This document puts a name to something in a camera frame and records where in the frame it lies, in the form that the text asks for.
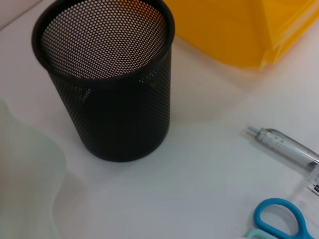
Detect blue and teal scissors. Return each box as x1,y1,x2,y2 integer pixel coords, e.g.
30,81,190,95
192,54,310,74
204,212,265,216
245,198,316,239

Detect yellow plastic bin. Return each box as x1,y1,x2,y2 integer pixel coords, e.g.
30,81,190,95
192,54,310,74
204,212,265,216
164,0,319,72

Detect clear grey ballpoint pen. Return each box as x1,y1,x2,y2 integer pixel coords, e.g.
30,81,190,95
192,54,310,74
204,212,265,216
241,123,319,171

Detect green glass fruit plate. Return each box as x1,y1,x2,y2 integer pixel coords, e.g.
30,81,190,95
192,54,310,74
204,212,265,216
0,99,68,239

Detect black mesh pen holder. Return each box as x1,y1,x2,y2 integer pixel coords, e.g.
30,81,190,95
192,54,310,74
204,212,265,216
31,0,175,163

